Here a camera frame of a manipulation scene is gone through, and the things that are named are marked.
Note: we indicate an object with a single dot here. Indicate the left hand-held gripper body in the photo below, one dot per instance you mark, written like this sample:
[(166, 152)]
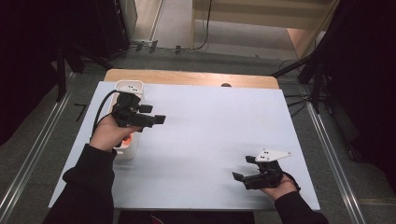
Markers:
[(129, 115)]

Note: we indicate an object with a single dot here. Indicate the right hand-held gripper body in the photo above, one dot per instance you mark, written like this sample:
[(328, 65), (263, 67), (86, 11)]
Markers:
[(266, 179)]

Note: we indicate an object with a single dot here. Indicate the orange ball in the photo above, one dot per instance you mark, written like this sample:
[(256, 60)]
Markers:
[(126, 142)]

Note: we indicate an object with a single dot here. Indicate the white plastic bin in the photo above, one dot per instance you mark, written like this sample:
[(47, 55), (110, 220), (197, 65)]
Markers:
[(129, 151)]

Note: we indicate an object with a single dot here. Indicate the person's right hand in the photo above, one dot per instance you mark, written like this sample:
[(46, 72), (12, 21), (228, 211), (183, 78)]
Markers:
[(280, 190)]

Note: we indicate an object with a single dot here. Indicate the person's left hand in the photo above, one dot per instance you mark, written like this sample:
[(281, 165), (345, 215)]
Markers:
[(107, 135)]

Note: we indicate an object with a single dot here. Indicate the wooden table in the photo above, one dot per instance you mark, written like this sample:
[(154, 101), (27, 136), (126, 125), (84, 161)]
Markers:
[(186, 77)]

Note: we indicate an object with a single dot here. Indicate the black tripod stand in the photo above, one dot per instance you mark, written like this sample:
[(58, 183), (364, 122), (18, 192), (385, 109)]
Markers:
[(61, 74), (316, 77)]

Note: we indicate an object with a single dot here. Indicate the black cabinet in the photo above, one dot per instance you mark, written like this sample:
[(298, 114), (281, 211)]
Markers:
[(109, 28)]

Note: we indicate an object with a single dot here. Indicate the light wooden platform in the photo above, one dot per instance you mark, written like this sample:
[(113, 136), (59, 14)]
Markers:
[(264, 15)]

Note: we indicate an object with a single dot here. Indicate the metal floor rail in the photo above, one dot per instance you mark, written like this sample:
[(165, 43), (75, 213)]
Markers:
[(34, 149), (336, 161)]

